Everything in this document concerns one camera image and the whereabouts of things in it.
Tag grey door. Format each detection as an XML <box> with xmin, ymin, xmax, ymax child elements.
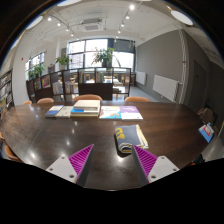
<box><xmin>189</xmin><ymin>59</ymin><xmax>208</xmax><ymax>113</ymax></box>

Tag stack of books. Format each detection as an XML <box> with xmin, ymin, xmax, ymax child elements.
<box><xmin>69</xmin><ymin>99</ymin><xmax>102</xmax><ymax>118</ymax></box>

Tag round ceiling lamp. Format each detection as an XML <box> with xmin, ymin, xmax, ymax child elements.
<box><xmin>170</xmin><ymin>9</ymin><xmax>194</xmax><ymax>27</ymax></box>

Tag blue book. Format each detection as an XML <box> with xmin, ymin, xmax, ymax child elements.
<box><xmin>44</xmin><ymin>104</ymin><xmax>65</xmax><ymax>119</ymax></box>

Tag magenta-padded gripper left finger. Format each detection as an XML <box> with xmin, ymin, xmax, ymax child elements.
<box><xmin>45</xmin><ymin>143</ymin><xmax>95</xmax><ymax>187</ymax></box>

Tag large potted plant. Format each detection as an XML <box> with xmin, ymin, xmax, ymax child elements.
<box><xmin>91</xmin><ymin>47</ymin><xmax>116</xmax><ymax>68</ymax></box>

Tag purple and white book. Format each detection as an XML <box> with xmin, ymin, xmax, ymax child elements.
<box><xmin>119</xmin><ymin>105</ymin><xmax>144</xmax><ymax>121</ymax></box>

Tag small potted plant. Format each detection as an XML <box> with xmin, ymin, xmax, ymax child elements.
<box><xmin>54</xmin><ymin>54</ymin><xmax>73</xmax><ymax>71</ymax></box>

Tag blue and red box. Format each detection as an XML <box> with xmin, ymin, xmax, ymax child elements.
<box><xmin>198</xmin><ymin>123</ymin><xmax>215</xmax><ymax>144</ymax></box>

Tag colourful illustrated book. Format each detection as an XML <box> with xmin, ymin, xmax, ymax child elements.
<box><xmin>98</xmin><ymin>105</ymin><xmax>123</xmax><ymax>120</ymax></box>

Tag ceiling spot lights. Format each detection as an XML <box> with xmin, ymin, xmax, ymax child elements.
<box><xmin>46</xmin><ymin>3</ymin><xmax>136</xmax><ymax>38</ymax></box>

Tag large white radiator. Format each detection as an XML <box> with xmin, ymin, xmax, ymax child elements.
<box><xmin>152</xmin><ymin>74</ymin><xmax>180</xmax><ymax>103</ymax></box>

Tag tall side bookshelf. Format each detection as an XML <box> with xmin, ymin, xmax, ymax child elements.
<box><xmin>0</xmin><ymin>69</ymin><xmax>15</xmax><ymax>113</ymax></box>

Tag grey towel with yellow edge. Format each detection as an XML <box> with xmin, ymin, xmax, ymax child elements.
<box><xmin>114</xmin><ymin>124</ymin><xmax>150</xmax><ymax>155</ymax></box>

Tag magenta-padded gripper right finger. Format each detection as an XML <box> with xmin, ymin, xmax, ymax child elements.
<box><xmin>132</xmin><ymin>144</ymin><xmax>181</xmax><ymax>188</ymax></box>

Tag potted plant by window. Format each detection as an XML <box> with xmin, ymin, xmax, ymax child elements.
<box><xmin>28</xmin><ymin>63</ymin><xmax>46</xmax><ymax>80</ymax></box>

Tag dark wooden shelf unit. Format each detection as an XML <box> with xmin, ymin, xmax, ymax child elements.
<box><xmin>25</xmin><ymin>66</ymin><xmax>132</xmax><ymax>103</ymax></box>

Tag small white radiator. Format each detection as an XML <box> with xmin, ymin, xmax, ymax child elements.
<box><xmin>135</xmin><ymin>70</ymin><xmax>148</xmax><ymax>86</ymax></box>

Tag ceiling air conditioner unit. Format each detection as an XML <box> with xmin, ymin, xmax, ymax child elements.
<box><xmin>79</xmin><ymin>18</ymin><xmax>104</xmax><ymax>33</ymax></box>

